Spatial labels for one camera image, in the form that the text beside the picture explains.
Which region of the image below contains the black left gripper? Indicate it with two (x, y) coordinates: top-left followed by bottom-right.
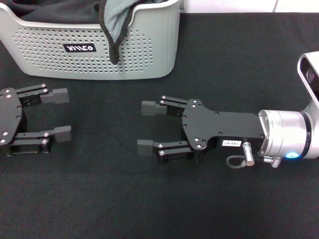
(0, 83), (72, 156)

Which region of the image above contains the black cloth in basket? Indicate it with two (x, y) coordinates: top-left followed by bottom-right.
(9, 0), (172, 23)

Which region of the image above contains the black cable with metal connectors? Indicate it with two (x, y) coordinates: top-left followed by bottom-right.
(225, 140), (284, 170)

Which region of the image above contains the grey perforated storage basket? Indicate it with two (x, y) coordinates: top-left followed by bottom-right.
(0, 0), (180, 81)

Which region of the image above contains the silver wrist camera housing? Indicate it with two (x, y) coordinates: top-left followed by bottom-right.
(298, 51), (319, 107)

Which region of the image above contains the yellow grey towel black trim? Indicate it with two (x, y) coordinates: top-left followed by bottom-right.
(97, 0), (137, 65)

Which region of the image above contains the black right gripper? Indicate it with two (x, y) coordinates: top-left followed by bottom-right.
(141, 95), (269, 152)

